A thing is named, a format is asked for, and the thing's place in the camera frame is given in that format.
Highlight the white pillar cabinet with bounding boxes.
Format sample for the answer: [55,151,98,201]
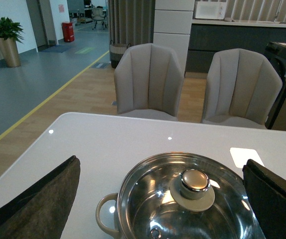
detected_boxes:
[153,0,194,72]

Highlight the white electric cooking pot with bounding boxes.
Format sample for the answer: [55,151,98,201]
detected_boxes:
[95,152,267,239]

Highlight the right beige chair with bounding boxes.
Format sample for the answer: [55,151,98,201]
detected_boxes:
[201,48,283,129]

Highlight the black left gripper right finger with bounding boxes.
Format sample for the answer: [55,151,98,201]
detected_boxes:
[242,159,286,239]

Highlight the office swivel chair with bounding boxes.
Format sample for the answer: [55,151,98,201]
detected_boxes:
[92,7,106,29]

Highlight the dark kitchen counter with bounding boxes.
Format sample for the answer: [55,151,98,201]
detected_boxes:
[185,20,286,73]

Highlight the green potted plant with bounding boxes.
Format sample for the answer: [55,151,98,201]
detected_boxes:
[0,17,24,68]

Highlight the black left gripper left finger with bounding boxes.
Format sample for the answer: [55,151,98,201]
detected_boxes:
[0,155,81,239]

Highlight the left beige chair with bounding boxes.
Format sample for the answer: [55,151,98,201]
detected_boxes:
[114,43,184,121]

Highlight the glass pot lid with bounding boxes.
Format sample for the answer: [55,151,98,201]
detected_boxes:
[117,152,267,239]

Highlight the beige chair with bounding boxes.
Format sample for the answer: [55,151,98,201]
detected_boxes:
[201,48,283,129]
[114,43,184,121]

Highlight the red bin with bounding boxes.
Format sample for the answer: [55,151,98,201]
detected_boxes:
[62,22,75,42]

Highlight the white microwave oven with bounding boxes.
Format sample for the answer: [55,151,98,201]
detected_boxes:
[193,0,228,20]

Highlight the woven laundry basket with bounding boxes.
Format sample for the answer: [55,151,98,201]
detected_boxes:
[109,40,131,69]

